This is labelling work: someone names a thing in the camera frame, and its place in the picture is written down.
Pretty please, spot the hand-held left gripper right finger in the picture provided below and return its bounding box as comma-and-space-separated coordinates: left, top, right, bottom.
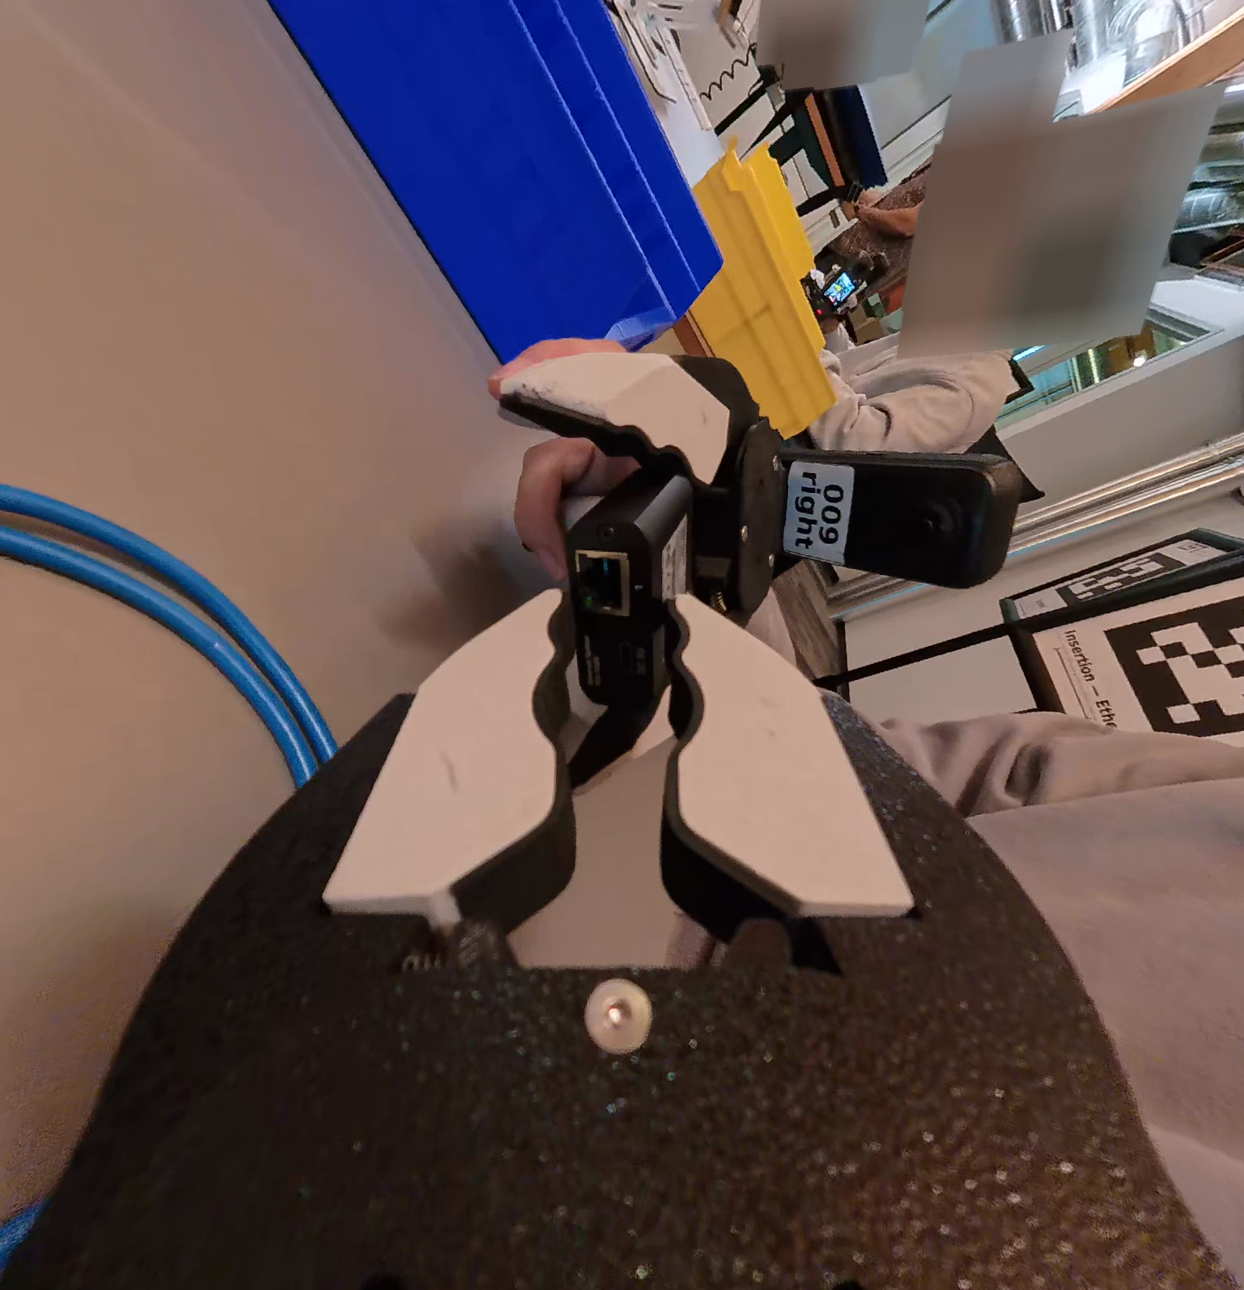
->
662, 595, 918, 974

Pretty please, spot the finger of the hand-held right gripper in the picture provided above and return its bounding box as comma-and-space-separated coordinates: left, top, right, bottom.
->
566, 695, 675, 790
498, 353, 743, 488

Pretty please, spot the silver air duct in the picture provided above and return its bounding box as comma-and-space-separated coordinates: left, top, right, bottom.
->
989, 0, 1244, 112

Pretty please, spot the small framed marker sign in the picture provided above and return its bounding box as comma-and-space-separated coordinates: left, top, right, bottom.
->
999, 529, 1244, 621

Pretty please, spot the yellow plastic bin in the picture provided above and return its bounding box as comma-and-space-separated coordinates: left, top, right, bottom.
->
691, 139, 837, 440

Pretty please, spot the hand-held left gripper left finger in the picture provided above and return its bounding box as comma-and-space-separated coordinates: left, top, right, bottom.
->
323, 588, 579, 926

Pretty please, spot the blue ethernet cable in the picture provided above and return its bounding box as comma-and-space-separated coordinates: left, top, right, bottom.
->
0, 482, 340, 1290

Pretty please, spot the blue plastic bin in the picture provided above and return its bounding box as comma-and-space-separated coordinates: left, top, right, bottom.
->
270, 0, 724, 366

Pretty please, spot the person's right hand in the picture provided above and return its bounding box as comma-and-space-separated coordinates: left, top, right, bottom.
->
488, 337, 625, 584

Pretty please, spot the large framed marker sign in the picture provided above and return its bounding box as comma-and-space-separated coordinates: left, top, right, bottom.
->
1025, 576, 1244, 753

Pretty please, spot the black network splitter box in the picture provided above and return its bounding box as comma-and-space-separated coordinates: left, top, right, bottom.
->
565, 472, 698, 710

